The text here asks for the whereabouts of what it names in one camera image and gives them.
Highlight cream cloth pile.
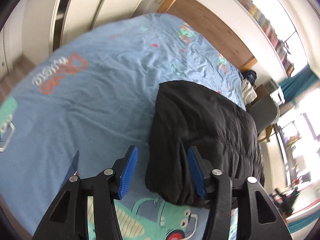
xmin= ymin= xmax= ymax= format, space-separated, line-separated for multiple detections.
xmin=241 ymin=79 xmax=257 ymax=105

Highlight wooden headboard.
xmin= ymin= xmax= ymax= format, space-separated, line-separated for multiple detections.
xmin=157 ymin=0 xmax=258 ymax=72

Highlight white door with handle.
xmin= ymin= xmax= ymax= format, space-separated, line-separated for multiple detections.
xmin=0 ymin=28 xmax=13 ymax=80

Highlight dark blue backpack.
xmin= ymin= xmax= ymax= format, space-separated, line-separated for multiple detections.
xmin=241 ymin=70 xmax=257 ymax=86

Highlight row of books on shelf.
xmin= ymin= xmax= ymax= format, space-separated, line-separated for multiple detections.
xmin=237 ymin=0 xmax=295 ymax=77

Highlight grey office chair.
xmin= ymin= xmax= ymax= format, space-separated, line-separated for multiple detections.
xmin=247 ymin=95 xmax=280 ymax=135

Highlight teal curtain right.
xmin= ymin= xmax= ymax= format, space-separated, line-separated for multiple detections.
xmin=279 ymin=64 xmax=319 ymax=103

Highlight black puffer jacket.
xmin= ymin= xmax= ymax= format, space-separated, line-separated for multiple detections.
xmin=145 ymin=80 xmax=265 ymax=207

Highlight white sliding-door wardrobe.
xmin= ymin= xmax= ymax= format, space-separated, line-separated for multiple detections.
xmin=49 ymin=0 xmax=142 ymax=52

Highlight white printer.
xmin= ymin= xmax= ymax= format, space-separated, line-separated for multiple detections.
xmin=264 ymin=79 xmax=285 ymax=106

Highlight light blue cartoon bedspread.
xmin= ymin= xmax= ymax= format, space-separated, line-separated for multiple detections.
xmin=1 ymin=13 xmax=244 ymax=239

